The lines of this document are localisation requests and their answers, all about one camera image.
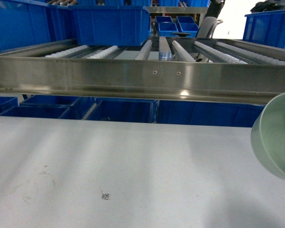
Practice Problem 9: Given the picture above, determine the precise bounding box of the small QR code sticker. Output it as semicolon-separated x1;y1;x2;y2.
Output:
101;193;111;200

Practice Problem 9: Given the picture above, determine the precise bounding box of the blue bin below shelf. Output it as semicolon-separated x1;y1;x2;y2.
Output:
156;100;264;127
0;95;95;120
86;99;157;123

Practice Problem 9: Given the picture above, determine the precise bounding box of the blue bin below shelf right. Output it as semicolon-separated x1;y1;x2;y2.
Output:
156;100;264;127

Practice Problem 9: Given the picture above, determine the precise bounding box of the blue bin below shelf left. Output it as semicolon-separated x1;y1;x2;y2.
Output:
0;95;95;120

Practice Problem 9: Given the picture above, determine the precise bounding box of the large blue crate left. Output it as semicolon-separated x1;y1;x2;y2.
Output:
0;0;76;51

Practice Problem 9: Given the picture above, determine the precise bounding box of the blue bin below shelf centre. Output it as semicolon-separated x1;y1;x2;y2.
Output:
86;99;157;123

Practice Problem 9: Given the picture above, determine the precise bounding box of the blue crate far right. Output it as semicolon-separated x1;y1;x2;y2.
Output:
242;9;285;49

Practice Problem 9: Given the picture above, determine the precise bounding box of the green bowl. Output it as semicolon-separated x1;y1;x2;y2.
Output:
250;92;285;180

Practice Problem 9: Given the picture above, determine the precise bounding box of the blue crate on rollers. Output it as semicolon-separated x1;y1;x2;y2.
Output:
70;5;150;47

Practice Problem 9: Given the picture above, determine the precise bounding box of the stainless steel roller shelf rack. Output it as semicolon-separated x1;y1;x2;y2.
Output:
0;37;285;123

